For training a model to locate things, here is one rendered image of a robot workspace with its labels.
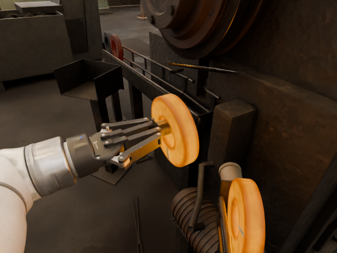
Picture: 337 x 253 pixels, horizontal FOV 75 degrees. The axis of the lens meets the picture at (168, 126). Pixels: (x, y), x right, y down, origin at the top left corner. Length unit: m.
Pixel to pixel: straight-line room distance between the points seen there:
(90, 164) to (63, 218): 1.05
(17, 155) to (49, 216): 1.09
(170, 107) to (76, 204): 1.14
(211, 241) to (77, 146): 0.44
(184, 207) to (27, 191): 0.46
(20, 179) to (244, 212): 0.35
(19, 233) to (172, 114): 0.27
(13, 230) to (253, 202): 0.34
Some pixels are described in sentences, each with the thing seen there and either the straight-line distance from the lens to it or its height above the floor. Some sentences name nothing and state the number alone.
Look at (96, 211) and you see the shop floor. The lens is 1.39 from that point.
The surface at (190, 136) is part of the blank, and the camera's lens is 0.40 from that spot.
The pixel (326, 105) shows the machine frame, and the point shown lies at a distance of 0.58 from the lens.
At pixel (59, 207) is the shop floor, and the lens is 1.49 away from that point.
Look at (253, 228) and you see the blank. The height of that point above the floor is 0.76.
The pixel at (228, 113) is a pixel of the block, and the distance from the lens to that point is 0.61.
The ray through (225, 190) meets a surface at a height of 0.69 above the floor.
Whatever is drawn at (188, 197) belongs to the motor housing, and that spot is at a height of 0.53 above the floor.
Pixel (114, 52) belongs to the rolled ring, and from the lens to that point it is 1.68.
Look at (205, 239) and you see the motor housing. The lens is 0.67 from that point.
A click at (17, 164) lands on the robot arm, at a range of 0.40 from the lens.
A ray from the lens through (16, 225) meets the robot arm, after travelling 0.31.
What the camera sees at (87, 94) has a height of 0.60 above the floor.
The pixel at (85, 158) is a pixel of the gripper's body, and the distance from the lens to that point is 0.39.
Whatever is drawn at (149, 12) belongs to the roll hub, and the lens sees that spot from 0.73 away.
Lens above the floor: 1.10
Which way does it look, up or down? 35 degrees down
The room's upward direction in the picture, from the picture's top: straight up
